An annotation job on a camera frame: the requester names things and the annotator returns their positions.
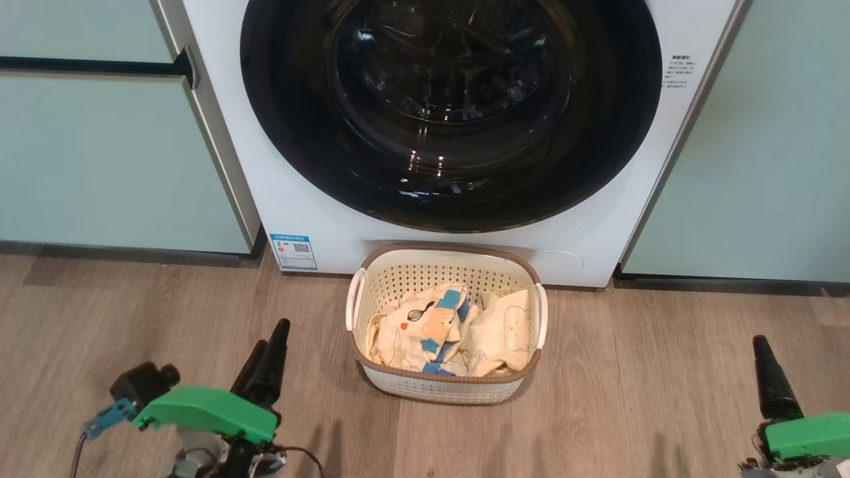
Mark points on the white front-load washing machine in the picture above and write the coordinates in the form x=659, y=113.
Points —
x=299, y=199

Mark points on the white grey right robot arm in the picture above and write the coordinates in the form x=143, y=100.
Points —
x=797, y=470

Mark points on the round white filter cover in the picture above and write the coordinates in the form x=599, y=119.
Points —
x=564, y=265

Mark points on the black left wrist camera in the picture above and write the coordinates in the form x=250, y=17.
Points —
x=143, y=384

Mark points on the pale green cabinet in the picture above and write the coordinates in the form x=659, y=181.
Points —
x=99, y=166
x=764, y=166

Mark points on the black round washer door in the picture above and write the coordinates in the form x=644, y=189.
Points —
x=451, y=192

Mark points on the blue energy label sticker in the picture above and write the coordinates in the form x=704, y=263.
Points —
x=293, y=251

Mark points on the cream garment blue cartoon print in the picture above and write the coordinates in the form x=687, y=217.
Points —
x=425, y=325

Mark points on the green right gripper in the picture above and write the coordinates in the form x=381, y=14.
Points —
x=810, y=435

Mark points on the cream garment bear outline print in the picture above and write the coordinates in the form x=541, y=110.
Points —
x=505, y=332

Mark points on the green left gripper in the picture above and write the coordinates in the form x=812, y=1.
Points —
x=206, y=411

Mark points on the cream laundry basket brown rim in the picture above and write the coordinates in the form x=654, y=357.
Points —
x=431, y=392

